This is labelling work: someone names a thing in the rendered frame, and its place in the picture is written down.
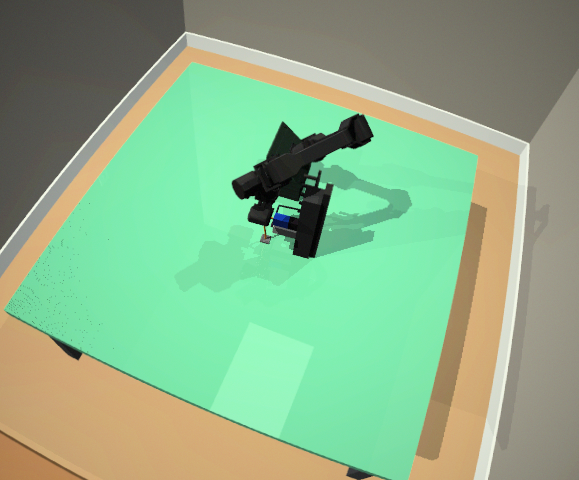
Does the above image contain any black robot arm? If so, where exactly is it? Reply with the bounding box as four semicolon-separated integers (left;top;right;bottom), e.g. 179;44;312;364
231;114;374;200

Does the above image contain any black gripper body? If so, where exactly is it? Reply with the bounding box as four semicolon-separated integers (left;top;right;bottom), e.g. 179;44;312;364
247;187;279;226

